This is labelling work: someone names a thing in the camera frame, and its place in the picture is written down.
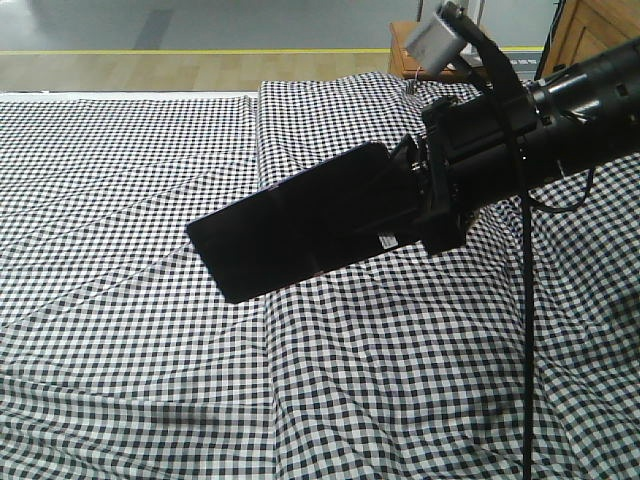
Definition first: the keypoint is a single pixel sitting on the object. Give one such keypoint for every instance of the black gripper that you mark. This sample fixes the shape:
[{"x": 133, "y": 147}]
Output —
[{"x": 468, "y": 159}]

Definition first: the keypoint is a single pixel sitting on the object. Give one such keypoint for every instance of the black smartphone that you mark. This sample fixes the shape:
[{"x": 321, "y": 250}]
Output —
[{"x": 336, "y": 213}]

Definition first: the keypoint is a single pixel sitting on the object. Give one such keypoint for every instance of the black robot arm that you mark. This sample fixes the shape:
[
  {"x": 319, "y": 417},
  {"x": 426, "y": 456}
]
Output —
[{"x": 587, "y": 115}]

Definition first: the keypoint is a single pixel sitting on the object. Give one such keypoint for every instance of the wooden bed headboard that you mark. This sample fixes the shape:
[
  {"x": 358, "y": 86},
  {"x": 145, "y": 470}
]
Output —
[{"x": 586, "y": 28}]

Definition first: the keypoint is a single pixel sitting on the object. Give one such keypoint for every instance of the black white checkered bedsheet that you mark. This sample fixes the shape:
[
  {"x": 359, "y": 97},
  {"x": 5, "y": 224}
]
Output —
[{"x": 121, "y": 360}]

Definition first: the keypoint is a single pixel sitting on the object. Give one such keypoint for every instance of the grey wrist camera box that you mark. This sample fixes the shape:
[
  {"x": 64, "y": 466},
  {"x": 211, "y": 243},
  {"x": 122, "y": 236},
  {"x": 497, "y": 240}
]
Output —
[{"x": 434, "y": 44}]

